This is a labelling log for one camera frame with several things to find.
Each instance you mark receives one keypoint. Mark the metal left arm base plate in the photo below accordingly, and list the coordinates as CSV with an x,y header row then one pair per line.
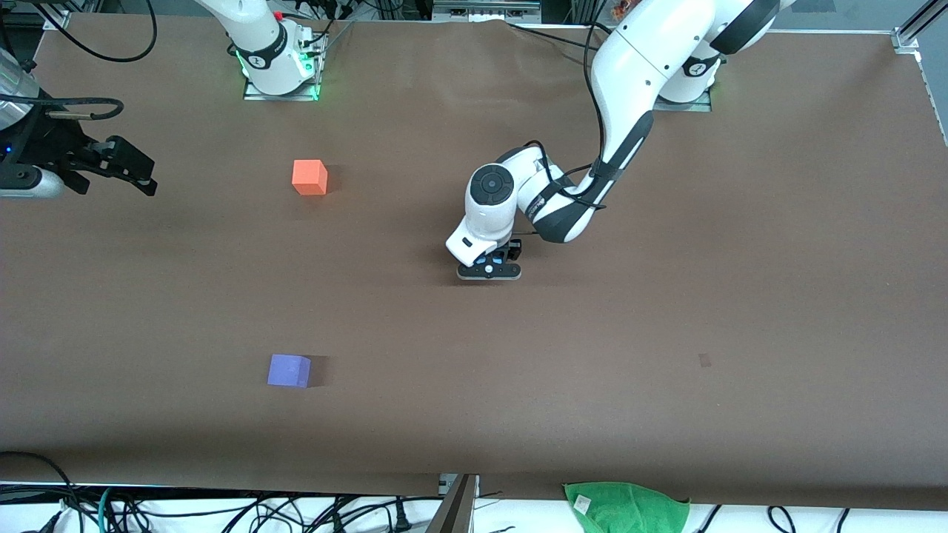
x,y
696,106

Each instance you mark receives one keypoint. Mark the green microfiber cloth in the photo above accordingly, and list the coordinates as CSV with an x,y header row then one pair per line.
x,y
629,511

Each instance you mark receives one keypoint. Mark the aluminium corner bracket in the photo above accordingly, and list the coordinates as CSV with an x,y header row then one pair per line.
x,y
907,41
55,20

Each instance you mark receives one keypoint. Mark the orange foam block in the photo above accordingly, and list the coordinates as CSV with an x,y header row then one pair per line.
x,y
307,178

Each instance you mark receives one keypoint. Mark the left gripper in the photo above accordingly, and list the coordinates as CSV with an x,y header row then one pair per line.
x,y
512,249

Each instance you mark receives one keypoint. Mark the purple foam block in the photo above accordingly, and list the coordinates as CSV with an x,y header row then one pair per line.
x,y
287,370

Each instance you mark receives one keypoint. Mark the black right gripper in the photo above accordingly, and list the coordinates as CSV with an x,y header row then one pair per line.
x,y
46,146

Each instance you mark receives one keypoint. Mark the aluminium profile bar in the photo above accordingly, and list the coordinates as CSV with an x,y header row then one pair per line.
x,y
455,511

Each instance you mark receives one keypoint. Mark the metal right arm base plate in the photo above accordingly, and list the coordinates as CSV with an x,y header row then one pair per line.
x,y
296,95

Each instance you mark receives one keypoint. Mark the grey power strip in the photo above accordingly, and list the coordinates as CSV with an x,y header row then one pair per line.
x,y
481,9

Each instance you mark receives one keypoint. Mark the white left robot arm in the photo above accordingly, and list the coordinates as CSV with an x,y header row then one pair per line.
x,y
644,52

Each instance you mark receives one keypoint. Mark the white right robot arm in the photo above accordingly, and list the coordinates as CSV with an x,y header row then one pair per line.
x,y
259,37

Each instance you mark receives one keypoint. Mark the brown paper table cover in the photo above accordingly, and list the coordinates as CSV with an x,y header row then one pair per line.
x,y
474,355

